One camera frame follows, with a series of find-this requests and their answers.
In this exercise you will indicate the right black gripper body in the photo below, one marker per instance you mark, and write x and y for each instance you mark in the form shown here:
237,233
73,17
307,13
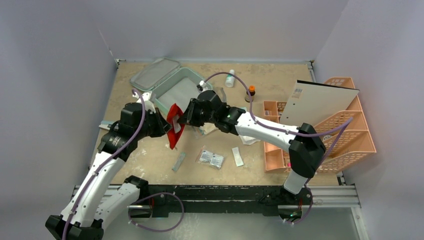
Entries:
188,112

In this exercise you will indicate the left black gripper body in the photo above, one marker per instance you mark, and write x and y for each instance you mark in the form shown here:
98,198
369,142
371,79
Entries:
154,126

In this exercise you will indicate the red first aid pouch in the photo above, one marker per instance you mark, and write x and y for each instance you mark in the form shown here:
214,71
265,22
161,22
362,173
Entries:
172,137

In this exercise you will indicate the grey green bandage strip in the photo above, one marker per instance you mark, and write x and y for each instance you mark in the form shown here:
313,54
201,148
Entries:
179,161

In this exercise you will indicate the white bandage strip packet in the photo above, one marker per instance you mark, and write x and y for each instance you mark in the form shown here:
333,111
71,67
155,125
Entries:
237,157

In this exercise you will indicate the teal bandage strip packet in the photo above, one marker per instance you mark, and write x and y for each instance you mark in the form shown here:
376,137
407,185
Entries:
176,126

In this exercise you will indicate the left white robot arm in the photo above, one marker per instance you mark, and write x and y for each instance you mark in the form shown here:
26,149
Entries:
86,217

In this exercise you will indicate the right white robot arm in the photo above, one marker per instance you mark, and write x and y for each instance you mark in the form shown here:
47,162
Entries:
305,148

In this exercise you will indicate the beige gauze packet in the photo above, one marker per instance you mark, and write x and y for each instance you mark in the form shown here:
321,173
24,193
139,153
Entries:
205,129

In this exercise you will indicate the white plastic bottle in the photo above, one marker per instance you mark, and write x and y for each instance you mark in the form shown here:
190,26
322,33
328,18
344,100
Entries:
229,81

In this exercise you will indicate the mint green storage case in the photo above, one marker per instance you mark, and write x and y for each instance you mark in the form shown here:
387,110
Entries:
169,83

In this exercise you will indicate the clear bag alcohol wipes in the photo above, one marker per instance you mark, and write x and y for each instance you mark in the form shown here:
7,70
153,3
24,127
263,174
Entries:
209,158

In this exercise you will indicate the brown bottle orange cap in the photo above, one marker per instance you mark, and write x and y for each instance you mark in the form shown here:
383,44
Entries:
250,93

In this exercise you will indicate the white gauze pad packet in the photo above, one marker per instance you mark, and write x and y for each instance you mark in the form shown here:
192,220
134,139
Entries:
247,140

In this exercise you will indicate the blue white plastic bag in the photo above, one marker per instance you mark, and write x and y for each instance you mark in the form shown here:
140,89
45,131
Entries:
105,125

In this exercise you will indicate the black metal base frame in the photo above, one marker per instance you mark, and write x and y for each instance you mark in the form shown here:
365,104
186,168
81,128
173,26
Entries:
267,200

